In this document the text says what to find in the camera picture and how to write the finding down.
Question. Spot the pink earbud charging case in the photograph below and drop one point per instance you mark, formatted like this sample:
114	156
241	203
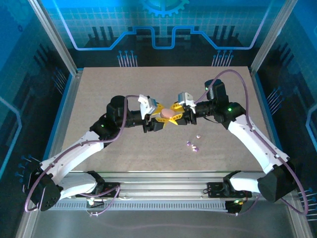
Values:
167	113

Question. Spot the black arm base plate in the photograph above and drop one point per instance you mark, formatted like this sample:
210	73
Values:
112	185
214	188

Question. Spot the wide aluminium base rail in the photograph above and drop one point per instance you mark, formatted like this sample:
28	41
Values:
161	186

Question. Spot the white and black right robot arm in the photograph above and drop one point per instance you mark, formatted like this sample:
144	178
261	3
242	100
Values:
257	143

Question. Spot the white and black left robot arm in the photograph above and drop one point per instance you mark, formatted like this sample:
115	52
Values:
74	153

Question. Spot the aluminium side rail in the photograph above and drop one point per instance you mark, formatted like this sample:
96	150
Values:
69	109
260	99

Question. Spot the aluminium frame post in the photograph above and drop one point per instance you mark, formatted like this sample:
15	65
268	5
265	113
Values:
55	37
272	37

